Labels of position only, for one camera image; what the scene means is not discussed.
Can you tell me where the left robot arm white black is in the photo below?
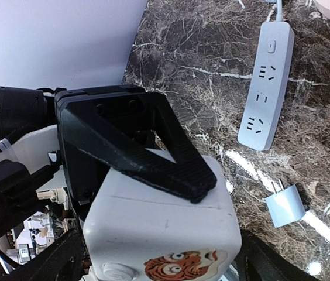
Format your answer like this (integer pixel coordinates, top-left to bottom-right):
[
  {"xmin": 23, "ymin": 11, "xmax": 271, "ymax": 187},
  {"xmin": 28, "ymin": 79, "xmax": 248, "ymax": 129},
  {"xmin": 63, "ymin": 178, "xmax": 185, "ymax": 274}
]
[{"xmin": 0, "ymin": 85, "xmax": 217, "ymax": 237}]

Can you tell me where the white cube socket adapter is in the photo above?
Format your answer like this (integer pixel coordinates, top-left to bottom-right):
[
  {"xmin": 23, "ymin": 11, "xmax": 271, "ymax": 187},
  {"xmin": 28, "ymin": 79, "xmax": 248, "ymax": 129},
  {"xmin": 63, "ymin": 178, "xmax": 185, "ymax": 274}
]
[{"xmin": 83, "ymin": 156, "xmax": 242, "ymax": 280}]

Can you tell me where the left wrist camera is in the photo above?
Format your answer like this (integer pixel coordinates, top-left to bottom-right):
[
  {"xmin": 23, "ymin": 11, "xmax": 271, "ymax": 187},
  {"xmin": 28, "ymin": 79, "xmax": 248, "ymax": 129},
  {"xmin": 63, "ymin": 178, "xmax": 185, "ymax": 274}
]
[{"xmin": 0, "ymin": 160, "xmax": 59, "ymax": 237}]

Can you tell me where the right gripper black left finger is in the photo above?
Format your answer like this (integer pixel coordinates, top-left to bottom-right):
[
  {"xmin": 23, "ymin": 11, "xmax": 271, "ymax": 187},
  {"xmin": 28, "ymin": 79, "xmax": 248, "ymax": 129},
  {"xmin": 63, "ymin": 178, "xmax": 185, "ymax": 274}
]
[{"xmin": 0, "ymin": 228, "xmax": 83, "ymax": 280}]

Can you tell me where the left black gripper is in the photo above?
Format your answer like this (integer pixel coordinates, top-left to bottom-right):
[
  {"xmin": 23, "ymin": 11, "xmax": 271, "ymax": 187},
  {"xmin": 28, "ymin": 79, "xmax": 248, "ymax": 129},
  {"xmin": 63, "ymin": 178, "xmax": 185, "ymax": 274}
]
[{"xmin": 55, "ymin": 85, "xmax": 217, "ymax": 205}]

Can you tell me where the small blue plug adapter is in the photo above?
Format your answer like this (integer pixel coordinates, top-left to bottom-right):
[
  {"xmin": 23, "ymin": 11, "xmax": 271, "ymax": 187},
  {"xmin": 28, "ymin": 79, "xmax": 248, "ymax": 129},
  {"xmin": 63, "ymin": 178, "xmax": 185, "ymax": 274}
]
[{"xmin": 265, "ymin": 179, "xmax": 305, "ymax": 228}]

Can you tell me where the blue power strip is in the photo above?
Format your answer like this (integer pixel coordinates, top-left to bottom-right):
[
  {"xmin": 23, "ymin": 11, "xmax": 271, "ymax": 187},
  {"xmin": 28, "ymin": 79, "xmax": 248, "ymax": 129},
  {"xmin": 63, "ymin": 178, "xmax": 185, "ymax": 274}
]
[{"xmin": 238, "ymin": 21, "xmax": 294, "ymax": 151}]

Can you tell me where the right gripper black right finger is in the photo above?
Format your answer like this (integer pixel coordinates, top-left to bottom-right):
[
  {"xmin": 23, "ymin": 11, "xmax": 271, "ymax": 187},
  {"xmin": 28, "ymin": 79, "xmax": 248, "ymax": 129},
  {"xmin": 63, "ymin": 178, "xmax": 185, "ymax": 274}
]
[{"xmin": 235, "ymin": 230, "xmax": 318, "ymax": 281}]

